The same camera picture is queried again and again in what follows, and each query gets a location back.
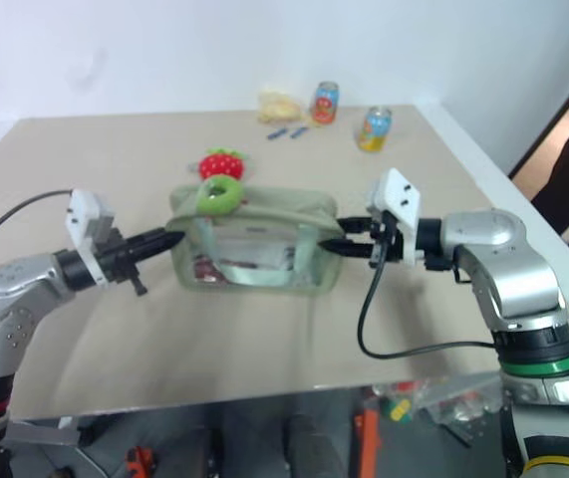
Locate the clear plastic bag of parts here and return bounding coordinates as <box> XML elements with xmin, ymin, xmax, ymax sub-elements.
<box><xmin>372</xmin><ymin>376</ymin><xmax>507</xmax><ymax>445</ymax></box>

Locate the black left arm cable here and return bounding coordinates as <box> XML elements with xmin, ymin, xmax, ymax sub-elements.
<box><xmin>0</xmin><ymin>188</ymin><xmax>77</xmax><ymax>280</ymax></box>

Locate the red and blue drink can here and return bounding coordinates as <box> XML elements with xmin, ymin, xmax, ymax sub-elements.
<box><xmin>309</xmin><ymin>81</ymin><xmax>341</xmax><ymax>125</ymax></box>

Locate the orange upright bar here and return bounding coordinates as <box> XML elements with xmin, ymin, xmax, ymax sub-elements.
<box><xmin>352</xmin><ymin>395</ymin><xmax>384</xmax><ymax>478</ymax></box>

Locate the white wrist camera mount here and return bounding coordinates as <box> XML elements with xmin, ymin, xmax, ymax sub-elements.
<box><xmin>365</xmin><ymin>167</ymin><xmax>426</xmax><ymax>266</ymax></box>
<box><xmin>64</xmin><ymin>188</ymin><xmax>119</xmax><ymax>289</ymax></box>

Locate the yellow snack bag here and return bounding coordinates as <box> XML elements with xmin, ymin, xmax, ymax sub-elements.
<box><xmin>255</xmin><ymin>88</ymin><xmax>311</xmax><ymax>126</ymax></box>

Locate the green plush ring keychain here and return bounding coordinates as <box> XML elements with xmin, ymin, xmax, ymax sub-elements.
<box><xmin>193</xmin><ymin>174</ymin><xmax>243</xmax><ymax>217</ymax></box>

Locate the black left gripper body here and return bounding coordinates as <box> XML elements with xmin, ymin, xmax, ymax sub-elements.
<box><xmin>95</xmin><ymin>226</ymin><xmax>148</xmax><ymax>299</ymax></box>

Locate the grey metal bracket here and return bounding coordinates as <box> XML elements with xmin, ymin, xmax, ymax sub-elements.
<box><xmin>8</xmin><ymin>416</ymin><xmax>82</xmax><ymax>450</ymax></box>

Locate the yellow and blue drink can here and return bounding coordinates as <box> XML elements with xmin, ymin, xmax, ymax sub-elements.
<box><xmin>356</xmin><ymin>106</ymin><xmax>395</xmax><ymax>153</ymax></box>

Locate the dark grey rounded shape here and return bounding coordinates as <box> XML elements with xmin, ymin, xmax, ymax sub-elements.
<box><xmin>283</xmin><ymin>390</ymin><xmax>353</xmax><ymax>478</ymax></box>

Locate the green pouch with clear window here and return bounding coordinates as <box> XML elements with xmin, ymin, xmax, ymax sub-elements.
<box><xmin>168</xmin><ymin>181</ymin><xmax>344</xmax><ymax>296</ymax></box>

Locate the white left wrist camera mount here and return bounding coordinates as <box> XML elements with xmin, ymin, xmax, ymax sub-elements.
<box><xmin>64</xmin><ymin>188</ymin><xmax>119</xmax><ymax>289</ymax></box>

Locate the red strawberry plush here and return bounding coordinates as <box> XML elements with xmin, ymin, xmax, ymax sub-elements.
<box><xmin>186</xmin><ymin>146</ymin><xmax>251</xmax><ymax>183</ymax></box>

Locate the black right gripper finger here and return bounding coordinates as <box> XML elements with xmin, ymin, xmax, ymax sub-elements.
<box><xmin>319</xmin><ymin>237</ymin><xmax>375</xmax><ymax>259</ymax></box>
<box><xmin>336</xmin><ymin>215</ymin><xmax>374</xmax><ymax>234</ymax></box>

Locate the orange and black tool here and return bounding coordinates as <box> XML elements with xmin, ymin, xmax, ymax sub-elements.
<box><xmin>124</xmin><ymin>445</ymin><xmax>158</xmax><ymax>478</ymax></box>

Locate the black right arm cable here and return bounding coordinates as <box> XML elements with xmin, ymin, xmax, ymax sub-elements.
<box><xmin>357</xmin><ymin>233</ymin><xmax>498</xmax><ymax>360</ymax></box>

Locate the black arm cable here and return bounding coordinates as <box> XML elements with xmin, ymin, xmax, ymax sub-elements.
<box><xmin>357</xmin><ymin>233</ymin><xmax>498</xmax><ymax>360</ymax></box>
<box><xmin>0</xmin><ymin>188</ymin><xmax>77</xmax><ymax>280</ymax></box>

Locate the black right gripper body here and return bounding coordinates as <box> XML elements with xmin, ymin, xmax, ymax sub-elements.
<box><xmin>366</xmin><ymin>210</ymin><xmax>406</xmax><ymax>267</ymax></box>

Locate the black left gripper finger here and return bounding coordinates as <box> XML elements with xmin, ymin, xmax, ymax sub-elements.
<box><xmin>123</xmin><ymin>241</ymin><xmax>180</xmax><ymax>263</ymax></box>
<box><xmin>125</xmin><ymin>227</ymin><xmax>186</xmax><ymax>247</ymax></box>

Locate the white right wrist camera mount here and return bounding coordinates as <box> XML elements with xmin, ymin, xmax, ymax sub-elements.
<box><xmin>365</xmin><ymin>167</ymin><xmax>426</xmax><ymax>266</ymax></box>

